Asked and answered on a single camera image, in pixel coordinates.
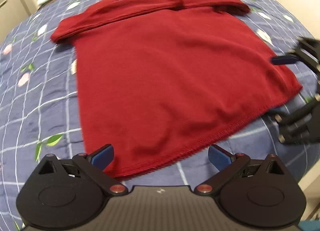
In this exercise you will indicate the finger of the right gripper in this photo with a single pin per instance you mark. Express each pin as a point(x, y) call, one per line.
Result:
point(306, 51)
point(301, 126)

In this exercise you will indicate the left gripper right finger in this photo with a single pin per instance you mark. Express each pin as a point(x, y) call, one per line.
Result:
point(254, 193)

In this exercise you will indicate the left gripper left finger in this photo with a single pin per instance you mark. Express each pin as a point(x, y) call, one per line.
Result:
point(62, 194)

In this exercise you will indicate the red sweater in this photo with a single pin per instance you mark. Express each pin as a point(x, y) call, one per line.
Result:
point(161, 80)

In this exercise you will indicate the blue floral plaid quilt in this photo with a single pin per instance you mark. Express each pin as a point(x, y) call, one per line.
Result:
point(39, 100)

